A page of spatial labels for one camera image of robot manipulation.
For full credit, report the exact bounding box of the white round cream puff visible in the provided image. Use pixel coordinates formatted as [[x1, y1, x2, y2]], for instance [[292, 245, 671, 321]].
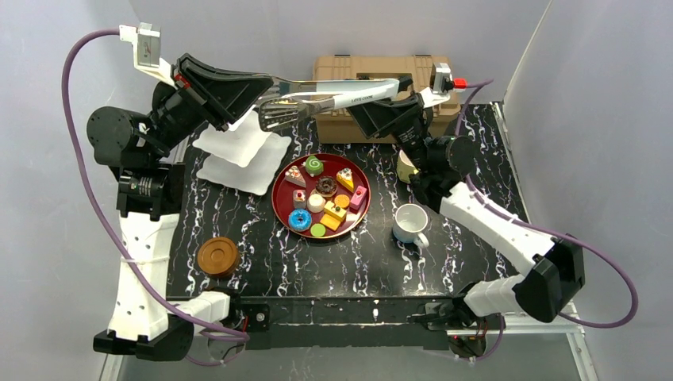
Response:
[[306, 194, 326, 214]]

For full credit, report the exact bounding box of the green round macaron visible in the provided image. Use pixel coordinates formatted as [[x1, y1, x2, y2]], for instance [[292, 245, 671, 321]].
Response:
[[310, 223, 326, 238]]

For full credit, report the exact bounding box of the orange square cake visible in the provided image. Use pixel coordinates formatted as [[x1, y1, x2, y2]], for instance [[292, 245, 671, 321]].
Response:
[[320, 214, 342, 232]]

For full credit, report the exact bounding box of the green swirl roll cake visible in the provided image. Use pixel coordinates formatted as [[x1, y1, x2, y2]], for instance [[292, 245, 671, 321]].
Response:
[[303, 155, 324, 177]]

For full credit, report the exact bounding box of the pale green ceramic mug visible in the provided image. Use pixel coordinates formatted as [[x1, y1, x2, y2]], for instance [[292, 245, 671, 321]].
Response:
[[396, 150, 419, 184]]

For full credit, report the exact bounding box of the black base frame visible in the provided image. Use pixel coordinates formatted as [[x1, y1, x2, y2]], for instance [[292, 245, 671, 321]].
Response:
[[157, 294, 527, 352]]

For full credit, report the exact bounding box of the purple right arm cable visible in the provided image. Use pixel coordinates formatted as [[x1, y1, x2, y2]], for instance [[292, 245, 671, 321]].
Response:
[[454, 79, 640, 330]]

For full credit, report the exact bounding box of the chocolate glazed donut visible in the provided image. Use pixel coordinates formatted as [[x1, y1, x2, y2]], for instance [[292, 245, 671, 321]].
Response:
[[314, 175, 338, 198]]

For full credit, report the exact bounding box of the tan plastic toolbox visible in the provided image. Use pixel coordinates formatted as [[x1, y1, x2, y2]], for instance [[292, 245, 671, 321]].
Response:
[[312, 54, 462, 145]]

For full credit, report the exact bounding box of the white mug blue base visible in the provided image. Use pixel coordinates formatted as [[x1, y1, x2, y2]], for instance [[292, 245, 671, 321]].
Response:
[[392, 203, 429, 248]]

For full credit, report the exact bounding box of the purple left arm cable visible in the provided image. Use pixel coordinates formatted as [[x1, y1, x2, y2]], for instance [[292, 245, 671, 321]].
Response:
[[60, 28, 251, 368]]

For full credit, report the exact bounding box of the white three-tier dessert stand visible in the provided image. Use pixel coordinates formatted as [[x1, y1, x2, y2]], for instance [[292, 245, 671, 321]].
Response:
[[193, 110, 291, 196]]

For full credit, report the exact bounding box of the pink cake with cherry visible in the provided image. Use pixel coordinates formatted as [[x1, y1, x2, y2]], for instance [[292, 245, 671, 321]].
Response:
[[349, 186, 367, 211]]

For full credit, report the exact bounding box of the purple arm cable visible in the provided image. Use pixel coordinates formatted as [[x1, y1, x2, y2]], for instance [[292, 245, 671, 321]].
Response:
[[60, 28, 251, 368], [454, 79, 640, 330]]

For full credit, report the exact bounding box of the brown wooden coaster stack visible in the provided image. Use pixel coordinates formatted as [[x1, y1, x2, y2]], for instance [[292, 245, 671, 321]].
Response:
[[196, 237, 241, 278]]

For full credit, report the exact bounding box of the orange round cookie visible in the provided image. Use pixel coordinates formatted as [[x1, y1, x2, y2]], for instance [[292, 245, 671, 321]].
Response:
[[333, 194, 350, 210]]

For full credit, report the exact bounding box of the red round tray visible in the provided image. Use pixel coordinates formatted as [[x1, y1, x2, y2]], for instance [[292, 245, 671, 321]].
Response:
[[271, 153, 373, 240]]

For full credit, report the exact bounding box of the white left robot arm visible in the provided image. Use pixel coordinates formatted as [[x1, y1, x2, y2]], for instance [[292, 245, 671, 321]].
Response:
[[87, 54, 273, 362]]

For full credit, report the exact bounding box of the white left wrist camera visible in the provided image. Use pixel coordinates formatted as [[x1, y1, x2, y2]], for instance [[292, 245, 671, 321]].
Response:
[[118, 22, 175, 87]]

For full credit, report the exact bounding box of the yellow cake slice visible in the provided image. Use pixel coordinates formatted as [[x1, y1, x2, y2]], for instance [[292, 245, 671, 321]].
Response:
[[336, 167, 355, 193]]

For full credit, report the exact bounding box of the blue sprinkled donut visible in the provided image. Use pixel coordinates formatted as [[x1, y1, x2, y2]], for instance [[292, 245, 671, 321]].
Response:
[[288, 209, 312, 232]]

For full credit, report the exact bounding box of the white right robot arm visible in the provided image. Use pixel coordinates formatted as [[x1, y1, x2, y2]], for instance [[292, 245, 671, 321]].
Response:
[[348, 93, 585, 326]]

